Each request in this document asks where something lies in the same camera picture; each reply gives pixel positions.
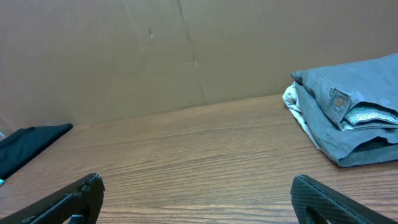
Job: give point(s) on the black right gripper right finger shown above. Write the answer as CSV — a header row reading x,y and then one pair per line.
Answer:
x,y
316,203

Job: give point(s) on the folded grey shorts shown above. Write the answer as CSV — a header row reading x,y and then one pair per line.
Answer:
x,y
351,109

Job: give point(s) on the folded white cloth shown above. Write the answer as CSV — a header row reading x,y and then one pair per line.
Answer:
x,y
290,98

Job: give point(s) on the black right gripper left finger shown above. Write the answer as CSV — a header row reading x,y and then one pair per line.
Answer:
x,y
79,202

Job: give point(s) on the brown cardboard backdrop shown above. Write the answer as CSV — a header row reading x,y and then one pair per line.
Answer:
x,y
85,61

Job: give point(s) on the black t-shirt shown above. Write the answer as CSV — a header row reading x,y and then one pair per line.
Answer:
x,y
23,145

